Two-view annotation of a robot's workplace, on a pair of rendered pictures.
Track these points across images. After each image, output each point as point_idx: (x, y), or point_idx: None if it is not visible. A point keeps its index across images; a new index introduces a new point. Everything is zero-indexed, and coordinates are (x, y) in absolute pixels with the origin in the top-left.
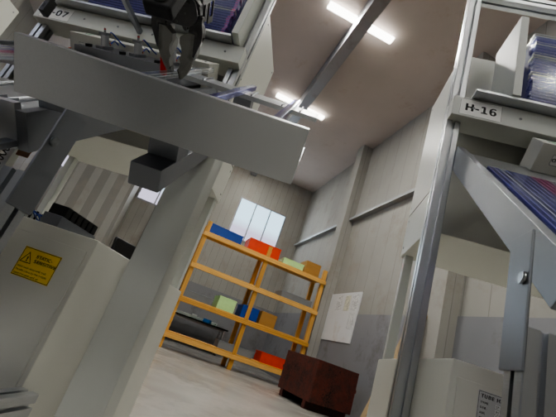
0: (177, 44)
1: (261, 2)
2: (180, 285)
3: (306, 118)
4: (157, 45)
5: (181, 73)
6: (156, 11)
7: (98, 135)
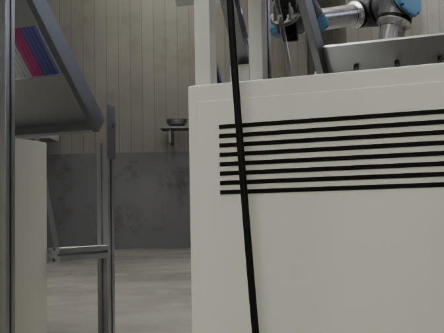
0: (289, 3)
1: None
2: (195, 74)
3: (184, 5)
4: (295, 22)
5: (277, 26)
6: (290, 41)
7: (316, 70)
